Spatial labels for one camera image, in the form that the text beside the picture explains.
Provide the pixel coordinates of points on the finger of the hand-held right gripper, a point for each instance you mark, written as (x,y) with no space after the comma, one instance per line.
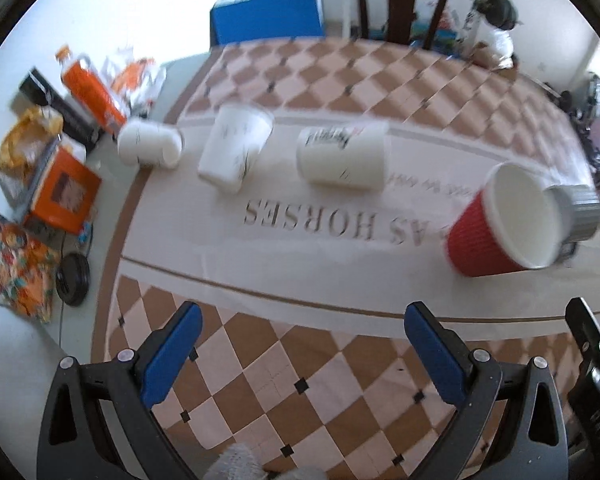
(597,390)

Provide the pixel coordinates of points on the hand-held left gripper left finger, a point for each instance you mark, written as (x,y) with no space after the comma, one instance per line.
(172,355)

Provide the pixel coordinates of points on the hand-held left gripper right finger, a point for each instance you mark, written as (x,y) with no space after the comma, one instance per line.
(432,355)

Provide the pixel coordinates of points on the red ribbed paper cup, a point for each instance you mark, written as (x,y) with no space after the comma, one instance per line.
(475,240)

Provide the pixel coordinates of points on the grey cup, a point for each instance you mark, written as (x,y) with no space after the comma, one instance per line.
(580,210)

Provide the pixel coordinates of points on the small plain white cup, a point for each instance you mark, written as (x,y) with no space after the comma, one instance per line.
(147,142)

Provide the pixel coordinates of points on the white cup with script print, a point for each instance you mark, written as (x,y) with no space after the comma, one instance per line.
(340,160)

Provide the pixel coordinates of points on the tall white paper cup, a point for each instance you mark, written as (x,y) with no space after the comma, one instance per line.
(235,145)

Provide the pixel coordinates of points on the black round disc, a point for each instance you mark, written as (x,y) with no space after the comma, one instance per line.
(72,277)

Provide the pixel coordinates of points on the white fuzzy cloth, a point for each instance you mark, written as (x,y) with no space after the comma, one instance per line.
(240,462)

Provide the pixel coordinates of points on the checkered printed tablecloth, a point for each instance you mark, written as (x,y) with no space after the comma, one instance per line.
(300,265)

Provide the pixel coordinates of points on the colourful printed packet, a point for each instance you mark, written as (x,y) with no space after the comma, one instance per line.
(15,265)

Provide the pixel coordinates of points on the orange box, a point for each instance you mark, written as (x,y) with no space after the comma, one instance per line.
(62,190)

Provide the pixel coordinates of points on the yellow plastic bag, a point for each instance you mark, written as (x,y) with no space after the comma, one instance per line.
(20,155)

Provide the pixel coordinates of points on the black rectangular box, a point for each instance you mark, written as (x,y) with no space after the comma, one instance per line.
(55,105)

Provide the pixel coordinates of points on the orange drink bottle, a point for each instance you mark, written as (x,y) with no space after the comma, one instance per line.
(90,90)

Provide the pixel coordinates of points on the clear orange plastic wrapper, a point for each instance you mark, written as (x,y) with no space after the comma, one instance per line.
(135,77)

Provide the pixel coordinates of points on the blue box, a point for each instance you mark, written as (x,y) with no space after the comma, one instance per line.
(265,17)

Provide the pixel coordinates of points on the black round appliance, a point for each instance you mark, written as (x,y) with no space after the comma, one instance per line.
(500,10)

